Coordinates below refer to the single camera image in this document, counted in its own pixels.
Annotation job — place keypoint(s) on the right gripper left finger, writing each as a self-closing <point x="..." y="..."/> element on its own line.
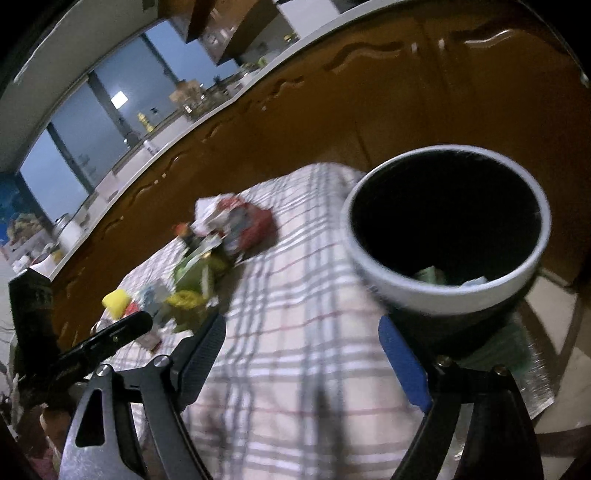
<point x="197" y="357"/>

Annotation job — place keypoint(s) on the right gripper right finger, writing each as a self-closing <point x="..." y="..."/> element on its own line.
<point x="409" y="371"/>

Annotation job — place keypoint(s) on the green crushed can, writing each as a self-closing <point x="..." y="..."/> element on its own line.
<point x="199" y="272"/>

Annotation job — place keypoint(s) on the red snack wrapper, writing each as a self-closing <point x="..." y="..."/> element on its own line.
<point x="240" y="224"/>

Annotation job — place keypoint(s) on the yellow snack wrapper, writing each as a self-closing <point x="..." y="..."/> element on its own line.
<point x="186" y="300"/>

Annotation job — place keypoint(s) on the white kitchen countertop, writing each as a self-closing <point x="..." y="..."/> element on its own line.
<point x="152" y="138"/>

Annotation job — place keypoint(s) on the white rimmed black trash bin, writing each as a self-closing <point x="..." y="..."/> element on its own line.
<point x="447" y="230"/>

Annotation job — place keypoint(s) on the kitchen window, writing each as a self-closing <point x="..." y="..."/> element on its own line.
<point x="97" y="125"/>

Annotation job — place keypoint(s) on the brown wooden kitchen cabinets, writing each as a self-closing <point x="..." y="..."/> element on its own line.
<point x="388" y="80"/>

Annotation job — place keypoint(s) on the yellow sponge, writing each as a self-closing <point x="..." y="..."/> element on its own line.
<point x="116" y="302"/>

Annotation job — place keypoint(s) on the plaid checkered tablecloth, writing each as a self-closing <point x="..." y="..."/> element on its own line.
<point x="301" y="388"/>

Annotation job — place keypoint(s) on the silver foil floor mat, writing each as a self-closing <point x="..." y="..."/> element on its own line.
<point x="524" y="347"/>

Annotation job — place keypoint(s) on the yellow dish soap bottle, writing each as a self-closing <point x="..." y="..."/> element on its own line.
<point x="145" y="122"/>

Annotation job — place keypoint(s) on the wooden knife block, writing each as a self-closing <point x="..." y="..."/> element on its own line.
<point x="187" y="93"/>

